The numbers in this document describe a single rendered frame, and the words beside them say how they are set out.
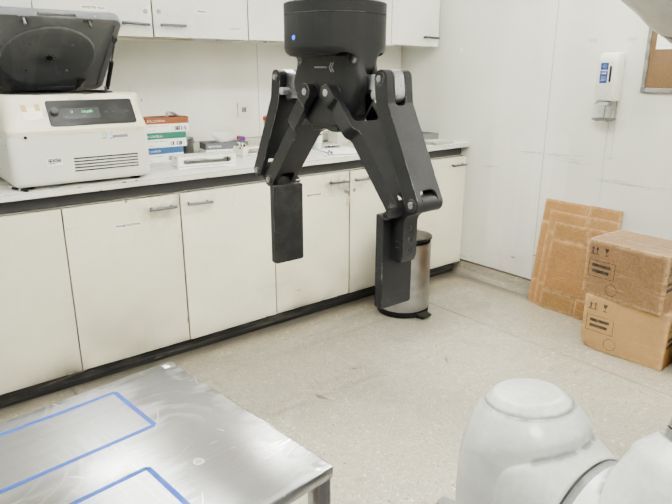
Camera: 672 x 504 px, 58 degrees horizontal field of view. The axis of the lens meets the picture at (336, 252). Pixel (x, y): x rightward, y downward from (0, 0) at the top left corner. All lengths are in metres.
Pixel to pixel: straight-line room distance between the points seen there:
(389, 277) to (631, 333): 2.84
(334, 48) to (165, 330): 2.63
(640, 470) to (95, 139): 2.37
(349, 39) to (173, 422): 0.73
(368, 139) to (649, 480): 0.45
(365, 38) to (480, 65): 3.61
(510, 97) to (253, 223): 1.78
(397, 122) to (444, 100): 3.82
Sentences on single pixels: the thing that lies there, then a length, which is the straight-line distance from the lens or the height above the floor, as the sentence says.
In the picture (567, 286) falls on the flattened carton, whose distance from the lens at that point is 3.71.
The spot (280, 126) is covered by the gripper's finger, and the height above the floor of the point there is 1.31.
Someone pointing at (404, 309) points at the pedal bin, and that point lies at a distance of 3.43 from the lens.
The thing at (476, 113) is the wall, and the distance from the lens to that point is 4.05.
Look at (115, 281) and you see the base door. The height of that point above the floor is 0.46.
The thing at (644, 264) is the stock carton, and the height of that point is 0.50.
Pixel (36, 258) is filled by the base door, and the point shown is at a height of 0.63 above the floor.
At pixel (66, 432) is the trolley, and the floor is 0.82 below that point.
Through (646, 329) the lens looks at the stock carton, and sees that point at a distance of 3.20.
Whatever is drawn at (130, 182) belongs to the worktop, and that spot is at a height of 0.89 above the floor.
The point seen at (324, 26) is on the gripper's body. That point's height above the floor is 1.38.
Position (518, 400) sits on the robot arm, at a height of 0.97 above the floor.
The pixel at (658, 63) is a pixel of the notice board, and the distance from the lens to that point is 3.46.
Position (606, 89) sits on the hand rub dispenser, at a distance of 3.48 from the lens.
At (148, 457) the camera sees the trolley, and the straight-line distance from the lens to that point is 0.95.
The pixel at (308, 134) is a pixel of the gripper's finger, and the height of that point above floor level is 1.30.
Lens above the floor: 1.35
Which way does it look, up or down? 17 degrees down
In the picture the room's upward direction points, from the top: straight up
